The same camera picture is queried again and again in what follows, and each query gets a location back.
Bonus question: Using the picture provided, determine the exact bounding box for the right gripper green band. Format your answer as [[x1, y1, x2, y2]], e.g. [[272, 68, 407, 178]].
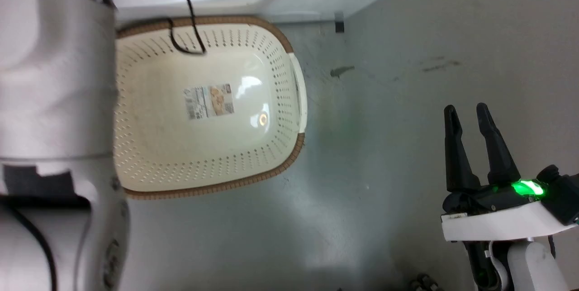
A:
[[441, 103, 579, 243]]

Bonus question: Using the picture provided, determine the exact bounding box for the cream perforated laundry basket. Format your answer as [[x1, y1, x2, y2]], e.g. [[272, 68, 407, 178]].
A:
[[113, 15, 308, 200]]

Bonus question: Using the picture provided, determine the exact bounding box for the printed label sticker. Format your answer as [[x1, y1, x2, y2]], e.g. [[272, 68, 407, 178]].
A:
[[183, 84, 235, 120]]

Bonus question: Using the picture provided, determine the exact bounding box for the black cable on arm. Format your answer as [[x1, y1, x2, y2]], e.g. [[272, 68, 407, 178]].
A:
[[0, 198, 58, 291]]

